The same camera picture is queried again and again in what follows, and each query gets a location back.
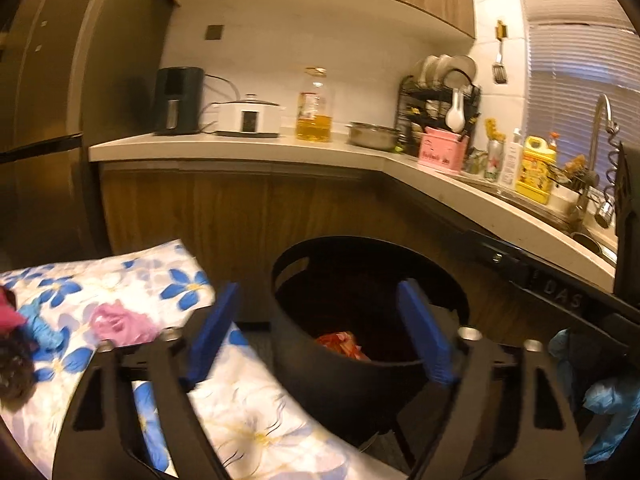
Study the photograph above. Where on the white electric cooker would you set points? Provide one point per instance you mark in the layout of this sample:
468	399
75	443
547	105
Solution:
250	120

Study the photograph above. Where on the white plastic bottle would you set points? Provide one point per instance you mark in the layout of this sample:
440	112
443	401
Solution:
511	160

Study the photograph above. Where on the wooden kitchen base cabinet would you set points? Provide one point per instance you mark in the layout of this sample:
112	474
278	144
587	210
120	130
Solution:
200	210

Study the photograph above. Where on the pink crumpled wrapper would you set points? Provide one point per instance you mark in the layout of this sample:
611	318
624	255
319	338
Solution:
125	322

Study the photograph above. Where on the steel kitchen sink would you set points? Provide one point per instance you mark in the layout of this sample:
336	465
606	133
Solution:
592	245

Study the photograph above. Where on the white bowl dark rim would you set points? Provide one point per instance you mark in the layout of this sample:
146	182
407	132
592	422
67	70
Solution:
462	67

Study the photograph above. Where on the green beer can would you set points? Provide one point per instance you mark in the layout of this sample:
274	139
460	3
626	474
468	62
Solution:
494	162

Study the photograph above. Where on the hanging metal spatula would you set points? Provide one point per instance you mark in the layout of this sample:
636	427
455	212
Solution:
500	74

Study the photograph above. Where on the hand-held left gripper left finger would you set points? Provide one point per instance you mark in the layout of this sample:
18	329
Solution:
212	335

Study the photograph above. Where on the metal basin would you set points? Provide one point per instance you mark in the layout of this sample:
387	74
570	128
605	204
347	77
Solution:
372	136

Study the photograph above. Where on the white window blind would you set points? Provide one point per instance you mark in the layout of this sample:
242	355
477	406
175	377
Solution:
575	70

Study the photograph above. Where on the black trash bin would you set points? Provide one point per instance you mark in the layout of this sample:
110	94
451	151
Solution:
330	390

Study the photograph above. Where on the blue floral blanket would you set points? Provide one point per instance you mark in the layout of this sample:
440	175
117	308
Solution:
150	280

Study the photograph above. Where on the yellow detergent bottle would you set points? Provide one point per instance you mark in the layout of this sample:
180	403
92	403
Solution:
535	172

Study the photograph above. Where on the dark steel refrigerator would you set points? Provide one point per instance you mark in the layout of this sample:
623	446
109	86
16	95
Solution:
50	85

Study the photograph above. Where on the black air fryer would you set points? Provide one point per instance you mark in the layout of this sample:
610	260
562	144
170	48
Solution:
177	100

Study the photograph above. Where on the dark wall socket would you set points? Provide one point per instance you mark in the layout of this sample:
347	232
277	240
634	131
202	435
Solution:
214	32

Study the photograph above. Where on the blue crumpled plastic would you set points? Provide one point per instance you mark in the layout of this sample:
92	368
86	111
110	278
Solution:
612	400

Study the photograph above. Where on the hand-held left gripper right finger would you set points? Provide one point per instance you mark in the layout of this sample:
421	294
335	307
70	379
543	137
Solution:
425	335

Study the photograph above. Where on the red plastic bag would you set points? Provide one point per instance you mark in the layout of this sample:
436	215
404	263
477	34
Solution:
345	347

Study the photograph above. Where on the black dish rack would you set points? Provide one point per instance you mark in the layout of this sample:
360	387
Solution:
412	110

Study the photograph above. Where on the white plate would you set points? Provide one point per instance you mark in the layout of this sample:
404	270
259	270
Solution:
426	71
440	67

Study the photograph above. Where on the white rice spoon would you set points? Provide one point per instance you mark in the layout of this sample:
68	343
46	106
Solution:
456	117

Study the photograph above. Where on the cooking oil bottle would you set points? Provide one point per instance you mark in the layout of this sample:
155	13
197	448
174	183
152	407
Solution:
314	127

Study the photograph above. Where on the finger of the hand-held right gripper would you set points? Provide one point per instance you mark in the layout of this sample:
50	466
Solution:
495	256

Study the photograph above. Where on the pink utensil holder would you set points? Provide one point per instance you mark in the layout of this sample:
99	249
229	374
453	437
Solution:
442	152

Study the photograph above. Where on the small black plastic bag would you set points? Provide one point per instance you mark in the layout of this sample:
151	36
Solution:
15	365

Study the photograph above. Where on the metal kitchen faucet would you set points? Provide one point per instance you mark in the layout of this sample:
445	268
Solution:
597	125

